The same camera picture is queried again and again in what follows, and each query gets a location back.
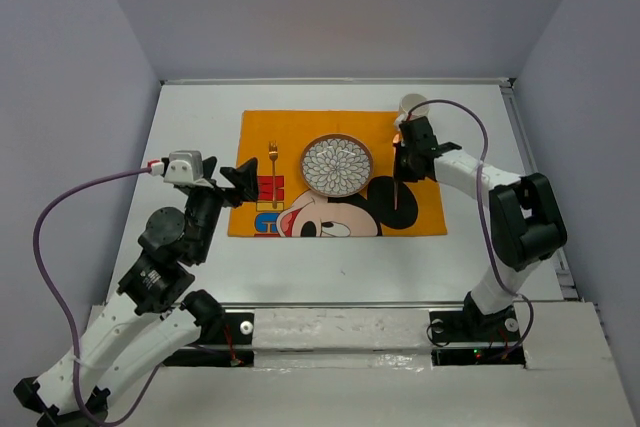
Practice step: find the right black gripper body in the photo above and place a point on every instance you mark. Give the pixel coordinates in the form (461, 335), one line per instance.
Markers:
(403, 165)

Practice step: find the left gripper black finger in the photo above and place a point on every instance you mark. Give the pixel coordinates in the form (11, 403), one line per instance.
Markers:
(208, 168)
(244, 180)

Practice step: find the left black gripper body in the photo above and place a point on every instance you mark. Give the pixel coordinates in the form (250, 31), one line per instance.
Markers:
(206, 205)

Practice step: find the copper fork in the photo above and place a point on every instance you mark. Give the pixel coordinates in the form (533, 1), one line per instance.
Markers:
(273, 156)

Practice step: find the yellow cartoon cloth napkin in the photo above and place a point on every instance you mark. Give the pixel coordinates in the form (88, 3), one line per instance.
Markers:
(303, 213)

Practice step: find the white ceramic mug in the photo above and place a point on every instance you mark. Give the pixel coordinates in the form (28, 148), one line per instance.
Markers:
(415, 103)

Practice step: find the floral patterned plate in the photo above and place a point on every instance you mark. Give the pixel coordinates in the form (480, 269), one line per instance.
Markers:
(336, 165)

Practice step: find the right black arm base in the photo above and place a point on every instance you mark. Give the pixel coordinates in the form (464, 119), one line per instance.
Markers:
(465, 337)

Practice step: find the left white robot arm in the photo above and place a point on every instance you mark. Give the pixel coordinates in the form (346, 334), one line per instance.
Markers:
(154, 311)

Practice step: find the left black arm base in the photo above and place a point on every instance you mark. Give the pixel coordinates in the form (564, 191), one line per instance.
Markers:
(227, 346)

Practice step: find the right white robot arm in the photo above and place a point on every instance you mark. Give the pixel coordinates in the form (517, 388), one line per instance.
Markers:
(519, 215)

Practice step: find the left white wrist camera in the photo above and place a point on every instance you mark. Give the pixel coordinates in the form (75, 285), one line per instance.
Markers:
(182, 168)

